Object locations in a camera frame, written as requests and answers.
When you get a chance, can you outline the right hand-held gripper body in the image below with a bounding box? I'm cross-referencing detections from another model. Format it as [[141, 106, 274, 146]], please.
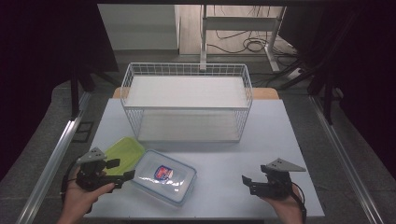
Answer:
[[249, 158, 307, 200]]

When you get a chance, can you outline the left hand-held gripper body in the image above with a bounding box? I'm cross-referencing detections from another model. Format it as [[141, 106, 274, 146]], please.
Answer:
[[75, 147, 125, 192]]

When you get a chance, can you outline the clear container with green lid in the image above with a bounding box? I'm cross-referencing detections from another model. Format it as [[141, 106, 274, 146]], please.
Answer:
[[104, 136, 147, 177]]

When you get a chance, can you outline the clear container with blue lid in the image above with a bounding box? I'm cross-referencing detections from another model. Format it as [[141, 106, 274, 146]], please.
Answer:
[[131, 148, 198, 207]]

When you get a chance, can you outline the white wire basket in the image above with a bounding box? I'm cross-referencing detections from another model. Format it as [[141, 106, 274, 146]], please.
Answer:
[[120, 62, 254, 145]]

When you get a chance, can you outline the person's right hand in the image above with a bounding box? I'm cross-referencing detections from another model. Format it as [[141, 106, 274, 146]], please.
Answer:
[[262, 185, 304, 224]]

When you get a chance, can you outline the person's left hand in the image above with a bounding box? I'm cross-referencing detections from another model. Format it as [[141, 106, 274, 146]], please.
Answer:
[[57, 167, 116, 224]]

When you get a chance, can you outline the wooden table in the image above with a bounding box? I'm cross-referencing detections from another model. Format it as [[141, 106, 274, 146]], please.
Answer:
[[111, 86, 280, 101]]

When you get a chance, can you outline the black stand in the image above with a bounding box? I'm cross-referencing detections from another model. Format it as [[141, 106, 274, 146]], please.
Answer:
[[69, 63, 95, 121]]

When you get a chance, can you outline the white power strip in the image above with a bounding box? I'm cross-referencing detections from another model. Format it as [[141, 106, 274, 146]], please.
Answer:
[[285, 66, 304, 82]]

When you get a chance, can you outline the dark curtain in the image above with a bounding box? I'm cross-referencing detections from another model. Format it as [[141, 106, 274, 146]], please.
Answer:
[[278, 0, 396, 172], [0, 0, 120, 182]]

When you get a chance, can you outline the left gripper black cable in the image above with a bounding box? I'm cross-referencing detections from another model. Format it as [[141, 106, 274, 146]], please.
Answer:
[[60, 166, 79, 203]]

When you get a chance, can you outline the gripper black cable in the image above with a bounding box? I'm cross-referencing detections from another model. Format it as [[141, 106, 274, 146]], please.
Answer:
[[290, 181, 308, 224], [60, 166, 79, 203]]

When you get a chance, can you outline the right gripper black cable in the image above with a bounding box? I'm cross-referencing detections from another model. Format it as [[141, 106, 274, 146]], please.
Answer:
[[290, 181, 308, 224]]

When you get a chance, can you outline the aluminium rail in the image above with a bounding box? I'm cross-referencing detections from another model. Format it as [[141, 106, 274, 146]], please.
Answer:
[[309, 94, 385, 224], [16, 91, 92, 224]]

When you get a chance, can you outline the tangle of black floor cables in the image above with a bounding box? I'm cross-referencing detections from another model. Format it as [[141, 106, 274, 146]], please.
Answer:
[[206, 5, 297, 56]]

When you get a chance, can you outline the white desk frame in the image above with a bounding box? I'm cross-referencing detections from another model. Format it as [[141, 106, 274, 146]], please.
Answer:
[[199, 4, 288, 74]]

